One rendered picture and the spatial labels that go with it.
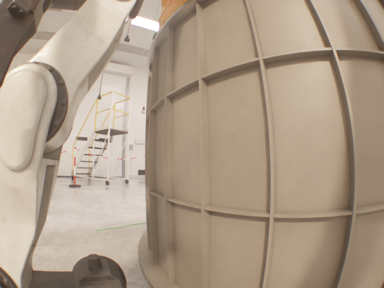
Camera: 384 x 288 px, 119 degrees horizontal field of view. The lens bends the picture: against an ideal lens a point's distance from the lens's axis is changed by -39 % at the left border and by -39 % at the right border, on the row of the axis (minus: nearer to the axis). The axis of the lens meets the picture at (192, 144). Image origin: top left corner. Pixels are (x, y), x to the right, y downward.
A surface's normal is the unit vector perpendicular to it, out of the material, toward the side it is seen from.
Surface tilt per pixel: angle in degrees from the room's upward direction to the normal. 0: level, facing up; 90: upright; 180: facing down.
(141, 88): 90
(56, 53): 90
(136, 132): 90
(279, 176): 90
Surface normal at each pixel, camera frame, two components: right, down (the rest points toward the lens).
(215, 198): -0.70, -0.07
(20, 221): 0.47, 0.33
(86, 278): 0.52, -0.11
